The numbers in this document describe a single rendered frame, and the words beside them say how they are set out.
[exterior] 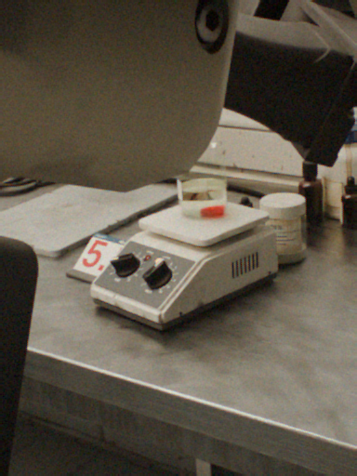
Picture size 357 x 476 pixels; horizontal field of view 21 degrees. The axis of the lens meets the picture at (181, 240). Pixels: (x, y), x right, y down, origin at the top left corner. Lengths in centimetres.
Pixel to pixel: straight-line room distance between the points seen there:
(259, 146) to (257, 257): 45
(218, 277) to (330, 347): 17
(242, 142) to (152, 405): 71
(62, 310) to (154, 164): 104
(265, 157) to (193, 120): 145
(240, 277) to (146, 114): 103
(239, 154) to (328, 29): 103
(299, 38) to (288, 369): 50
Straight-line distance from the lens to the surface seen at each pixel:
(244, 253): 117
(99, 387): 106
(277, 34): 58
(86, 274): 128
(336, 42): 60
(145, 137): 15
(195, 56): 16
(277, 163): 160
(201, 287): 113
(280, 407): 95
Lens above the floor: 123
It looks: 20 degrees down
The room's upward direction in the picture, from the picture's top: 4 degrees counter-clockwise
